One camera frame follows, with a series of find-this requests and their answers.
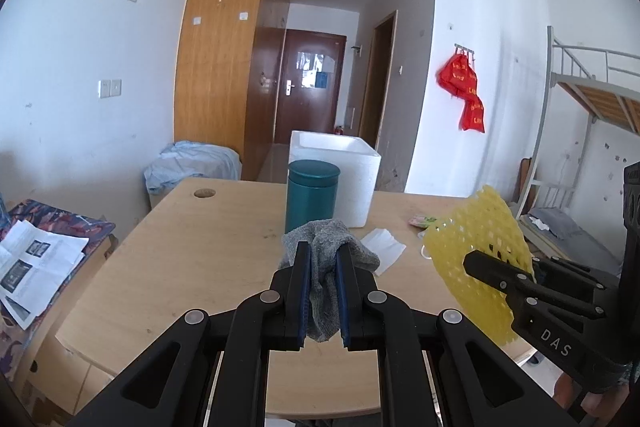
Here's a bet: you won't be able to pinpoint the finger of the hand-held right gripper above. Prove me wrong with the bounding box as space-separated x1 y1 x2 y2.
462 249 607 321
532 256 622 294

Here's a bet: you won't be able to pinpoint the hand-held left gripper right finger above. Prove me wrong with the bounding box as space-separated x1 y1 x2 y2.
336 246 566 427

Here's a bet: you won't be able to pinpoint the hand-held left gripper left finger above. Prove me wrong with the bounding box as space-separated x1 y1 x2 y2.
65 241 311 427

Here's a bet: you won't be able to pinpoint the grey sock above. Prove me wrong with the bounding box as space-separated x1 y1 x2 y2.
278 219 382 343

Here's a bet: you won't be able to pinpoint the yellow perforated plastic basket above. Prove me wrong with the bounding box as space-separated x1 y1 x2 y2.
422 185 535 347

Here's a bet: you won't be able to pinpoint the white foam box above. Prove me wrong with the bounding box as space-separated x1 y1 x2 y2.
289 130 382 229

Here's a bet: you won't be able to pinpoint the person's right hand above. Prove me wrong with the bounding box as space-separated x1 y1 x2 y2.
554 369 623 424

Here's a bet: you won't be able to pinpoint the grey pillow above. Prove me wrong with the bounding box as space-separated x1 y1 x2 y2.
530 207 583 240

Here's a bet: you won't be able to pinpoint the white tissue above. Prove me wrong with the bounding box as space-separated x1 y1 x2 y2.
360 228 407 277

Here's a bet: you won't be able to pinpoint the brown wooden board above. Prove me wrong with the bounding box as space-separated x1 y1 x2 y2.
517 157 537 208

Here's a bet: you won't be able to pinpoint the teal metal canister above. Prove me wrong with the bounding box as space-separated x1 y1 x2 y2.
285 160 342 235

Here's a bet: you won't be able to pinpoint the red plastic bag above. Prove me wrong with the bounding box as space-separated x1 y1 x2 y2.
436 51 480 100
460 94 486 134

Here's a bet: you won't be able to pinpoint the light blue cloth pile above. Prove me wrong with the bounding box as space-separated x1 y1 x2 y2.
144 140 242 210

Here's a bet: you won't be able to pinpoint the grey metal bunk bed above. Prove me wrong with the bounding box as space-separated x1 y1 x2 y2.
515 26 640 280

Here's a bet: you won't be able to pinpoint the dark brown entrance door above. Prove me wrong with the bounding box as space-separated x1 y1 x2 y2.
274 30 347 142

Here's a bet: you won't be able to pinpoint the cardboard box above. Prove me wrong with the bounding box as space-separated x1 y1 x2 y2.
15 232 121 425

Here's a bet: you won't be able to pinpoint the wooden wardrobe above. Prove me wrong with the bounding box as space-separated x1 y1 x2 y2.
173 0 291 182

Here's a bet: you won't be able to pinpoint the white printed leaflets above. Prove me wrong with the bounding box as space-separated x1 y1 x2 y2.
0 220 90 330

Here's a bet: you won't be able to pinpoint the wooden side door frame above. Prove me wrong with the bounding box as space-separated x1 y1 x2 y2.
360 10 399 148

